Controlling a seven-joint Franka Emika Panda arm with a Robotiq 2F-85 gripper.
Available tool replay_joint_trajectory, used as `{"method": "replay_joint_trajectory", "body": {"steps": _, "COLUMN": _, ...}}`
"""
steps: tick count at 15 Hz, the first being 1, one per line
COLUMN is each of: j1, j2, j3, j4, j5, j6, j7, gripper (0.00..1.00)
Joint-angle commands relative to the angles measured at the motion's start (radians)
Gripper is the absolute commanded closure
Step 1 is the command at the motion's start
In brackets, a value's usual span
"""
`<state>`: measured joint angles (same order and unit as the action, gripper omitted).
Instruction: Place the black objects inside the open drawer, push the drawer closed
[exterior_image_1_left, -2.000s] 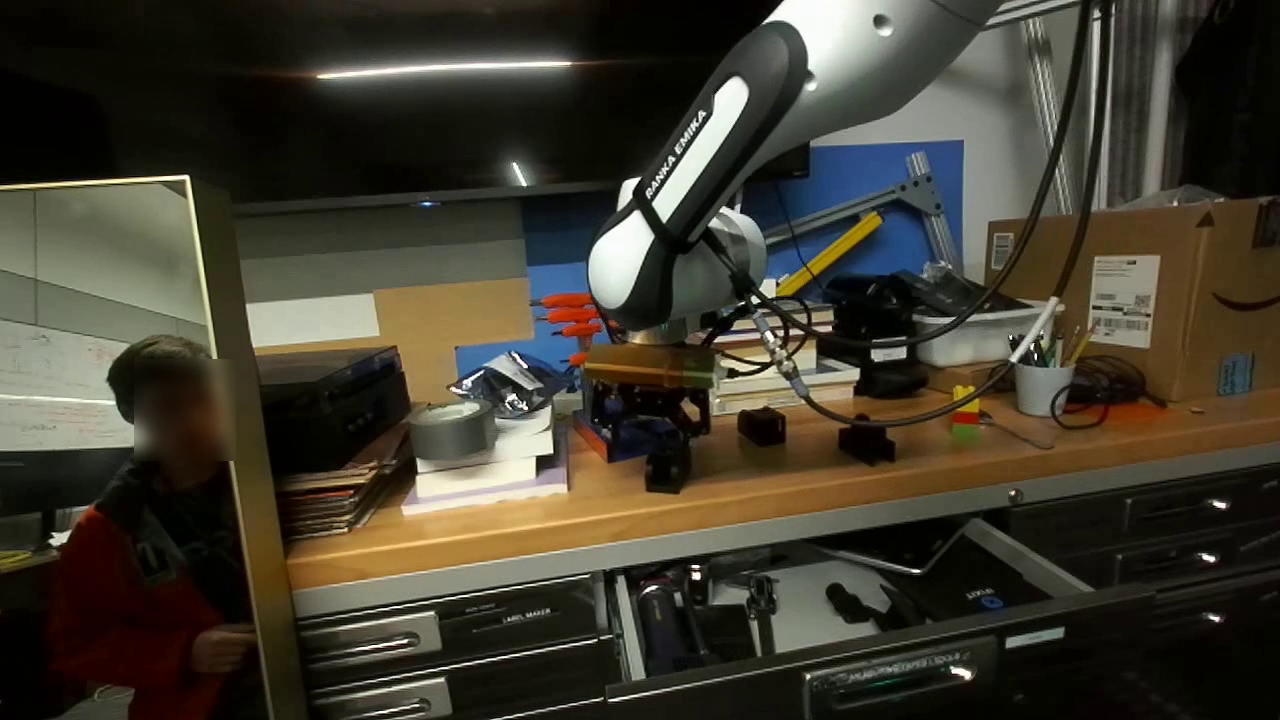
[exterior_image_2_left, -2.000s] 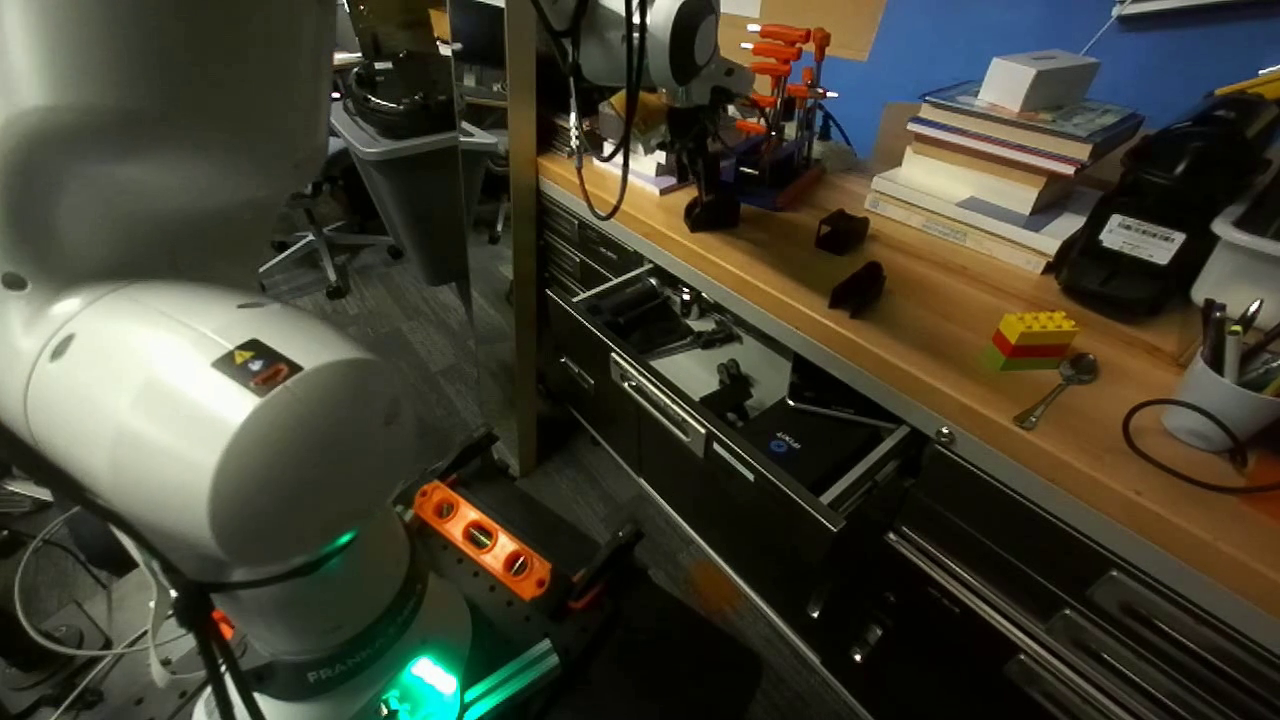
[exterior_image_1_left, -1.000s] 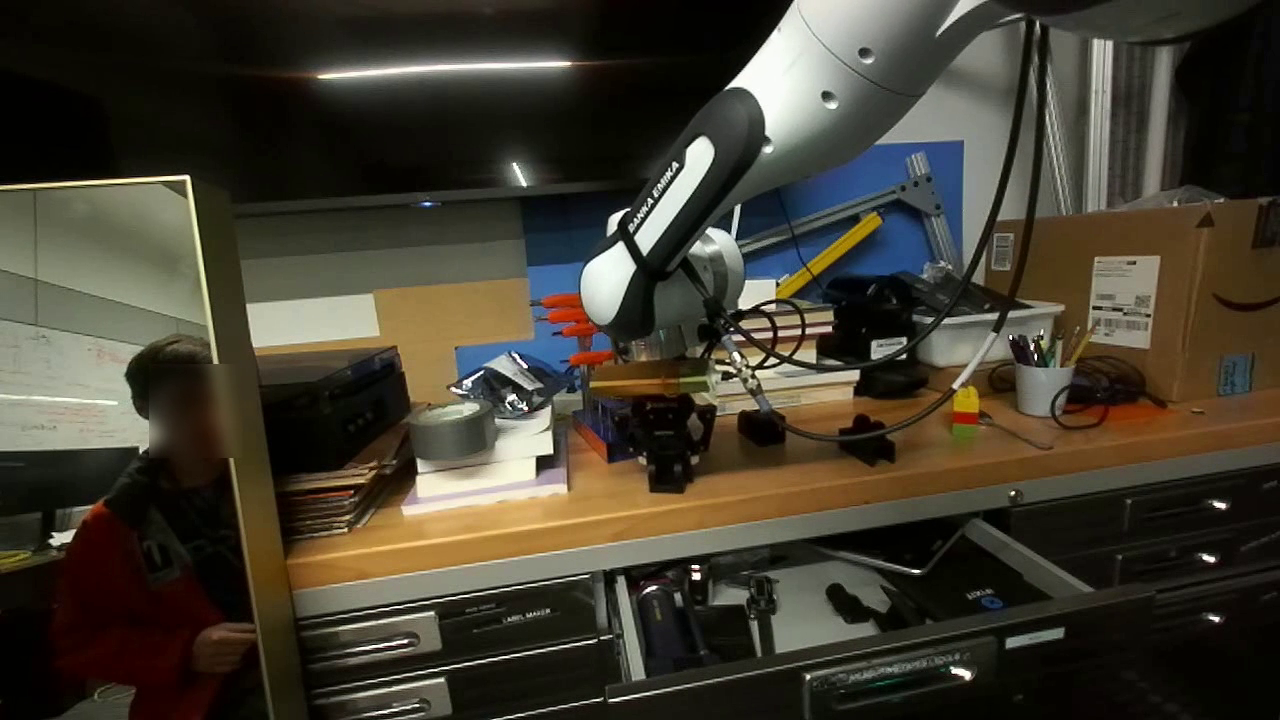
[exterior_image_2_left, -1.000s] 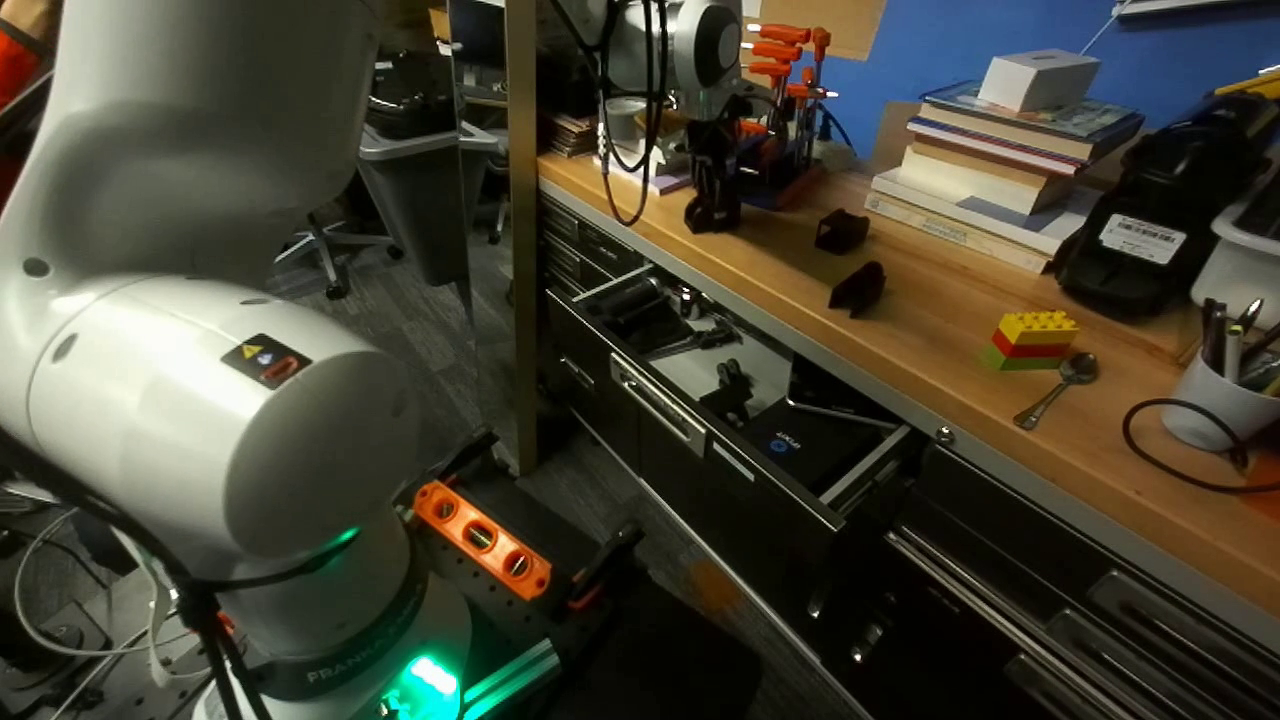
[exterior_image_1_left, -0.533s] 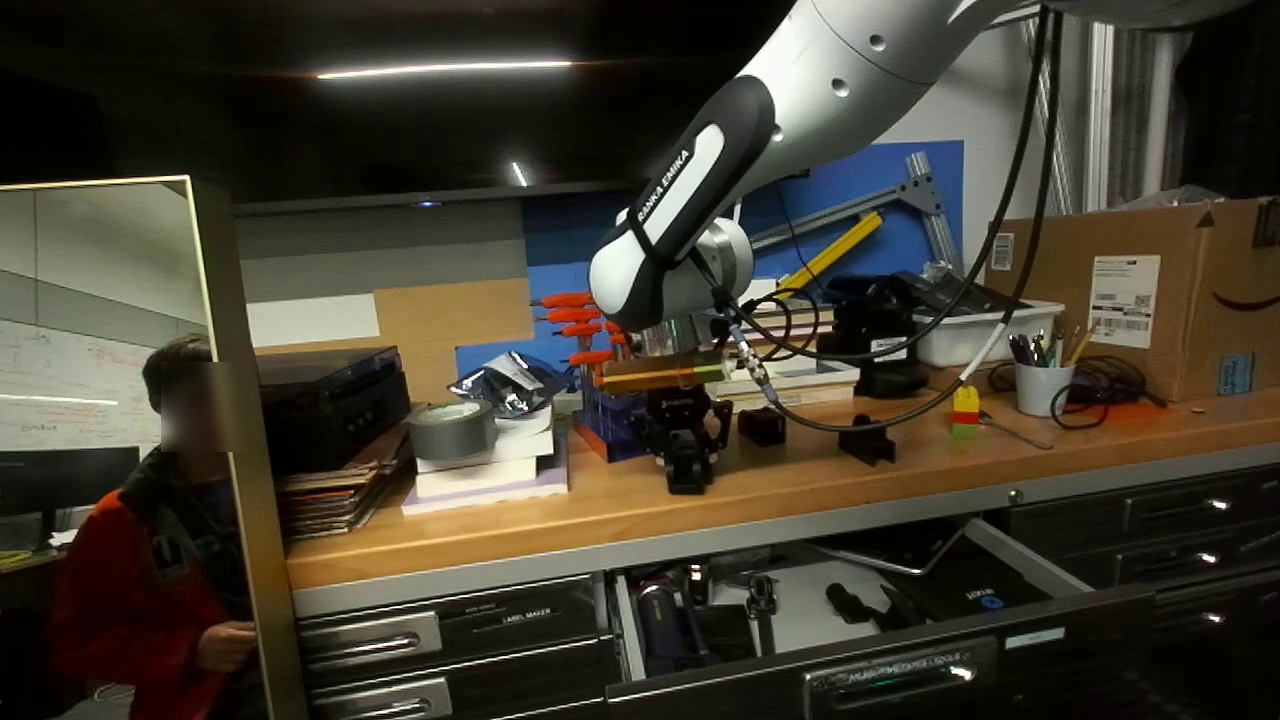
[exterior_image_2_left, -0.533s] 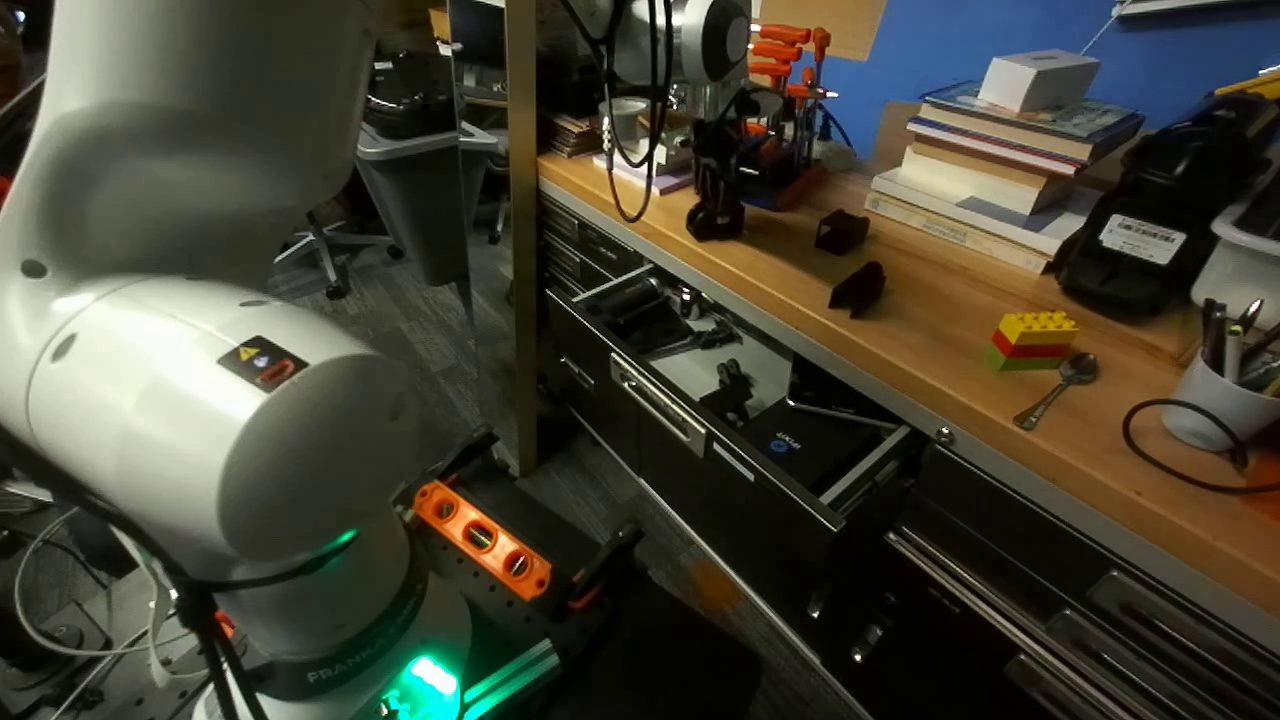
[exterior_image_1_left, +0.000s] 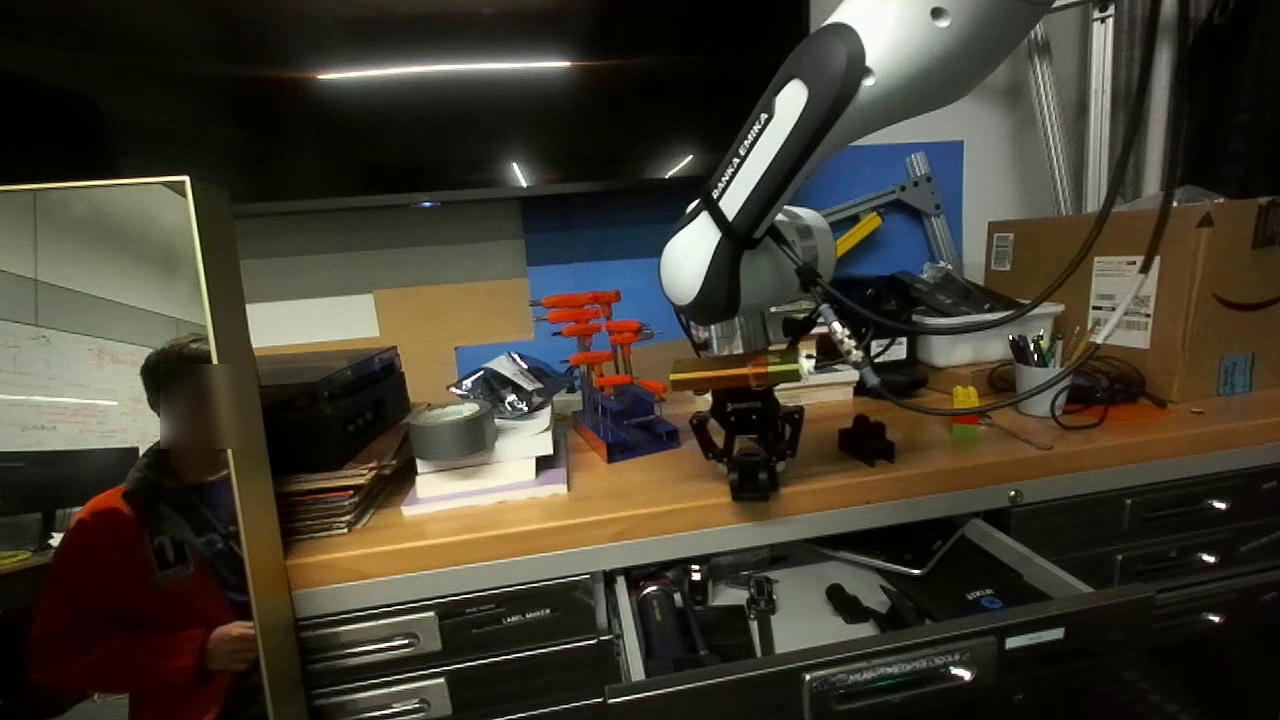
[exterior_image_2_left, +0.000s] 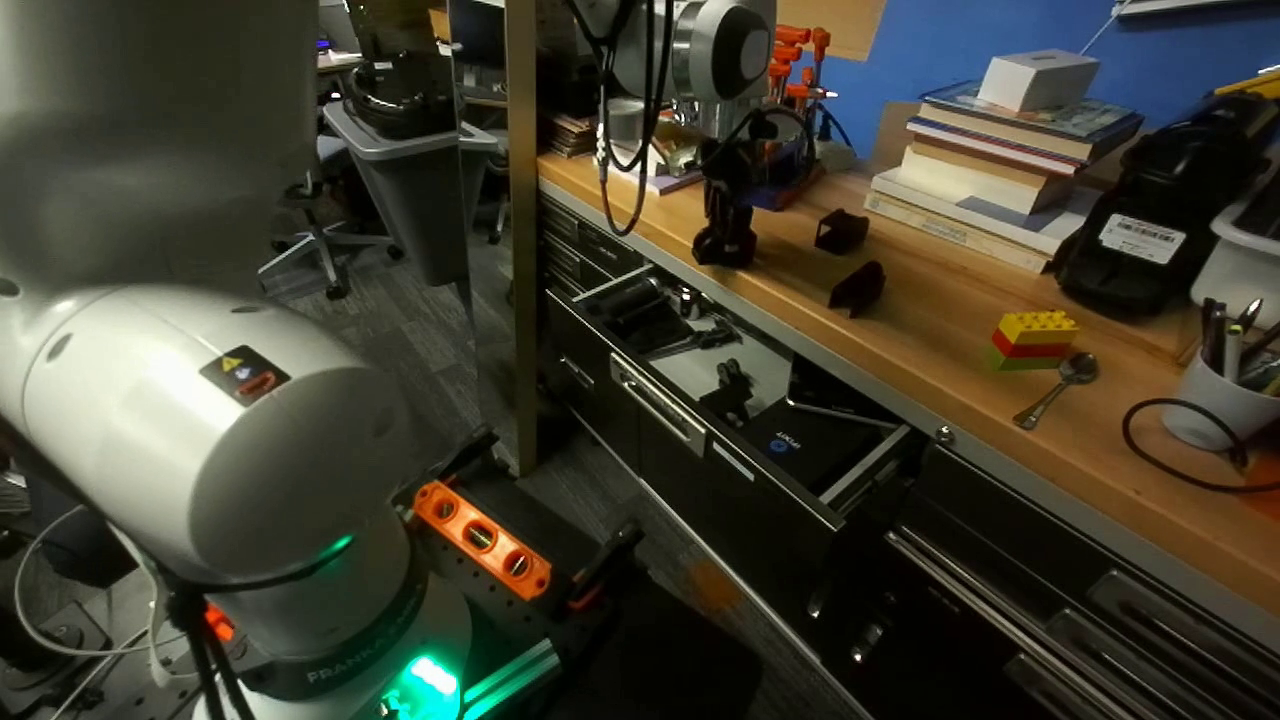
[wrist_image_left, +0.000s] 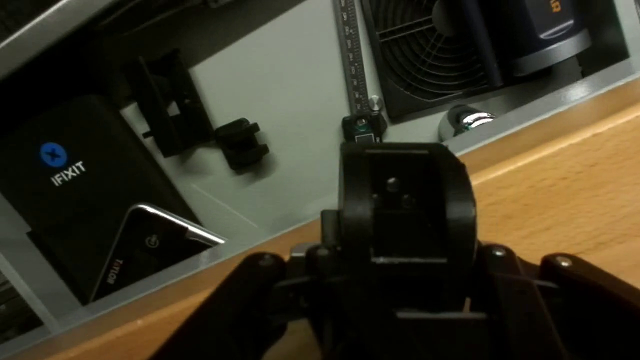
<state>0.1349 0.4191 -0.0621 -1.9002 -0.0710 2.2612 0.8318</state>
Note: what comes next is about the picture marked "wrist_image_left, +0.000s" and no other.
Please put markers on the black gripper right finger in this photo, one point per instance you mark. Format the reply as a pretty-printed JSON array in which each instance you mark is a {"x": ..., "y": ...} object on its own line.
[{"x": 572, "y": 312}]

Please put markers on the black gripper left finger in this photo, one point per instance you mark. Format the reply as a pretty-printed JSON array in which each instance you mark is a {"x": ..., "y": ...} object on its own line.
[{"x": 253, "y": 307}]

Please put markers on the grey metal drawer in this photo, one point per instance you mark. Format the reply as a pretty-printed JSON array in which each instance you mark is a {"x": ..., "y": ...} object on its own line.
[{"x": 287, "y": 101}]

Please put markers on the black phone silver edge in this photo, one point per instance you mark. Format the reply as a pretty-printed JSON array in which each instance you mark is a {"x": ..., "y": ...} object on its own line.
[{"x": 147, "y": 252}]

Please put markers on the small black plastic piece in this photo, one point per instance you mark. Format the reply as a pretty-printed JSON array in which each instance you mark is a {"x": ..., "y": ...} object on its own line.
[{"x": 243, "y": 147}]

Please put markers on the black iFixit tool kit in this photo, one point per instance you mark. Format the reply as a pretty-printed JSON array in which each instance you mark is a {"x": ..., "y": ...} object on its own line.
[{"x": 81, "y": 192}]

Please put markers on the small black display meter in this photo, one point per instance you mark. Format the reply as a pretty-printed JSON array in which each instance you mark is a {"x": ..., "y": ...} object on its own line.
[{"x": 362, "y": 127}]

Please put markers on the chrome cylinder knob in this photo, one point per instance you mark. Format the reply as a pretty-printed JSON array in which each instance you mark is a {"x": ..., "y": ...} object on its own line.
[{"x": 466, "y": 120}]

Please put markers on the perforated metal strip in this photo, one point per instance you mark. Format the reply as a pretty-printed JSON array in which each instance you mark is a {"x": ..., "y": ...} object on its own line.
[{"x": 350, "y": 61}]

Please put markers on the dark blue cylindrical tool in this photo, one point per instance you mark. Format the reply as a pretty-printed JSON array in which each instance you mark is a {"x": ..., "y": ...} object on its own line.
[{"x": 546, "y": 32}]

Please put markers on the black plastic bracket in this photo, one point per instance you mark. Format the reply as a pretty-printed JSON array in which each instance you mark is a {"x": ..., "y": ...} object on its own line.
[{"x": 172, "y": 107}]

